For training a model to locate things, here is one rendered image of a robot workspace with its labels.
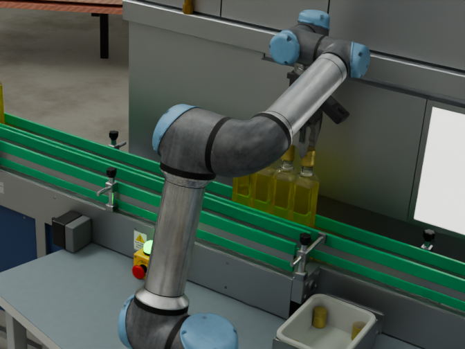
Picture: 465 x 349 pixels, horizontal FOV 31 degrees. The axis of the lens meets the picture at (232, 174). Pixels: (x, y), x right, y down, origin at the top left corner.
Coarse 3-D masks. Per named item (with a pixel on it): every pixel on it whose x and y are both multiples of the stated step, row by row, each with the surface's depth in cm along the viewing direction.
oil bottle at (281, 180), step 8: (280, 168) 217; (280, 176) 216; (288, 176) 215; (272, 184) 218; (280, 184) 217; (288, 184) 215; (272, 192) 219; (280, 192) 217; (288, 192) 216; (272, 200) 220; (280, 200) 218; (288, 200) 217; (272, 208) 221; (280, 208) 219; (288, 208) 218; (280, 216) 220; (288, 216) 220
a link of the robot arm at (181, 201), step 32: (160, 128) 165; (192, 128) 162; (192, 160) 163; (192, 192) 167; (160, 224) 169; (192, 224) 169; (160, 256) 170; (160, 288) 171; (128, 320) 174; (160, 320) 171
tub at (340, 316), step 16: (304, 304) 205; (320, 304) 210; (336, 304) 208; (288, 320) 199; (304, 320) 206; (336, 320) 209; (352, 320) 206; (368, 320) 204; (288, 336) 199; (304, 336) 206; (320, 336) 206; (336, 336) 206
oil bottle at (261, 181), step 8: (264, 168) 218; (272, 168) 218; (256, 176) 220; (264, 176) 218; (272, 176) 218; (256, 184) 221; (264, 184) 219; (256, 192) 221; (264, 192) 220; (256, 200) 222; (264, 200) 221; (256, 208) 223; (264, 208) 222
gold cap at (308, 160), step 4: (308, 148) 211; (312, 148) 212; (308, 152) 210; (312, 152) 210; (304, 156) 211; (308, 156) 211; (312, 156) 211; (304, 160) 211; (308, 160) 211; (312, 160) 211; (304, 164) 212; (308, 164) 211; (312, 164) 212
